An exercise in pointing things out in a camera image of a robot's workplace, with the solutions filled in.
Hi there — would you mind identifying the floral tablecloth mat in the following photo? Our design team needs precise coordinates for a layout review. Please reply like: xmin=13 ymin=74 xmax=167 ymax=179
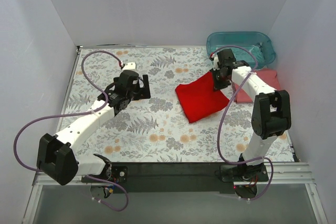
xmin=51 ymin=47 xmax=300 ymax=163

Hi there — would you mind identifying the red t shirt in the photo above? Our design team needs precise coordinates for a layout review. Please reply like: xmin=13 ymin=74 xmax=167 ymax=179
xmin=175 ymin=72 xmax=229 ymax=123

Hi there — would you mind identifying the teal plastic bin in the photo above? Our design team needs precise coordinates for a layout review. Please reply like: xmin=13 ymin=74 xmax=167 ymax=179
xmin=206 ymin=31 xmax=276 ymax=69

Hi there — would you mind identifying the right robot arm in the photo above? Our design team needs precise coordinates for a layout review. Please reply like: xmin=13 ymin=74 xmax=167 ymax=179
xmin=209 ymin=46 xmax=291 ymax=182

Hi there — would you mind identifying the folded pink t shirt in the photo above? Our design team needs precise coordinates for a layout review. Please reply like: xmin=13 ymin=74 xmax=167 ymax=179
xmin=232 ymin=66 xmax=280 ymax=103

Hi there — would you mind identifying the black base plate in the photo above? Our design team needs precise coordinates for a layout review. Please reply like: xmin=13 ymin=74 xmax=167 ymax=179
xmin=81 ymin=162 xmax=268 ymax=195

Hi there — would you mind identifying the aluminium frame rail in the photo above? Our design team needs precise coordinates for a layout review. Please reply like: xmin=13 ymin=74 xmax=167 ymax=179
xmin=33 ymin=162 xmax=316 ymax=185

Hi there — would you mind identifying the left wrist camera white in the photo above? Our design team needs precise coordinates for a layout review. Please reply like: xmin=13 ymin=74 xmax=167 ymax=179
xmin=121 ymin=62 xmax=137 ymax=71

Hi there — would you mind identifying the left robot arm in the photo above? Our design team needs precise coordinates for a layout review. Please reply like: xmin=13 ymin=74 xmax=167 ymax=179
xmin=37 ymin=70 xmax=151 ymax=185

